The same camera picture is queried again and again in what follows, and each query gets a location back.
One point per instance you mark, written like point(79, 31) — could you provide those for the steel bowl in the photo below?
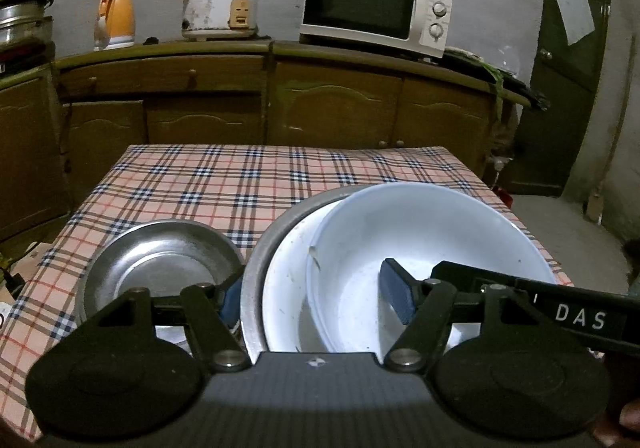
point(277, 233)

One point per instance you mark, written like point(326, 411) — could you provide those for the wooden kitchen cabinet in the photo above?
point(340, 107)

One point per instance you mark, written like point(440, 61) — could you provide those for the dark gas stove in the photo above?
point(25, 57)

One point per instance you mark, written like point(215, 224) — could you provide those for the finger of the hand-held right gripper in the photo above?
point(465, 278)

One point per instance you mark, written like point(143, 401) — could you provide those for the wide white bowl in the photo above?
point(287, 298)

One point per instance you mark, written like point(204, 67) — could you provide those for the green cloth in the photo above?
point(497, 87)

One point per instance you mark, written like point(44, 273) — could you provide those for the white rice cooker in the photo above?
point(210, 7)

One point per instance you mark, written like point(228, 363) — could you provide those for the metal valve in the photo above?
point(500, 162)

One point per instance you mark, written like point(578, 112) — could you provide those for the medium steel plate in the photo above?
point(160, 253)

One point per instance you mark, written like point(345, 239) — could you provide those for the red plastic bag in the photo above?
point(504, 198)

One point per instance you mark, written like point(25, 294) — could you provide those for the white microwave oven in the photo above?
point(360, 2)

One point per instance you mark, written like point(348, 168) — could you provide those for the small cardboard box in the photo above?
point(594, 210)

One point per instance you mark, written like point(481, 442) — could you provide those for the plaid tablecloth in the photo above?
point(225, 177)

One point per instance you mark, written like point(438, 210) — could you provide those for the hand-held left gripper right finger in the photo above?
point(397, 293)

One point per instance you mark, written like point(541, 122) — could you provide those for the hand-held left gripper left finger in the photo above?
point(231, 303)

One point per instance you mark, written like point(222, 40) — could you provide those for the white paper sheet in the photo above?
point(574, 10)

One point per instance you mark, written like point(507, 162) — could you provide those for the small deep white bowl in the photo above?
point(425, 228)

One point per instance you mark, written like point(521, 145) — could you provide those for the person's right hand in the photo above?
point(631, 415)

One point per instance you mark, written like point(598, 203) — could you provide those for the orange electric kettle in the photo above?
point(120, 17)

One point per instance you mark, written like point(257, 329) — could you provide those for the small steel pot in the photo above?
point(22, 7)

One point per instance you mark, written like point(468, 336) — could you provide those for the green door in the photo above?
point(560, 127)

